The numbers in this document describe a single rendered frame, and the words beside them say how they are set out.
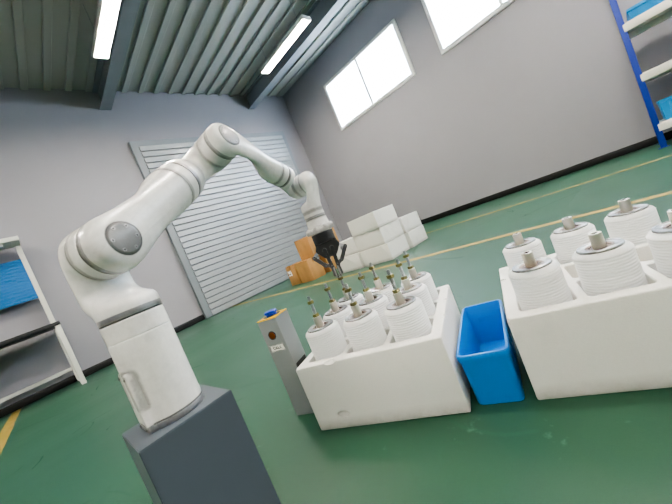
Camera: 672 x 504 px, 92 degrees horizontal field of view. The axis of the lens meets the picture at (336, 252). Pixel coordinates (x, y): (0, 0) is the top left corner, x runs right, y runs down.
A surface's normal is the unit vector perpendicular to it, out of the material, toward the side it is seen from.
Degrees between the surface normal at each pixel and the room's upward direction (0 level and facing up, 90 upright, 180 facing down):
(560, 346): 90
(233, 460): 90
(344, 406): 90
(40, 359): 90
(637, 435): 0
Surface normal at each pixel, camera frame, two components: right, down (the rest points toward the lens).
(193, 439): 0.65, -0.23
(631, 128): -0.66, 0.31
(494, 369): -0.39, 0.25
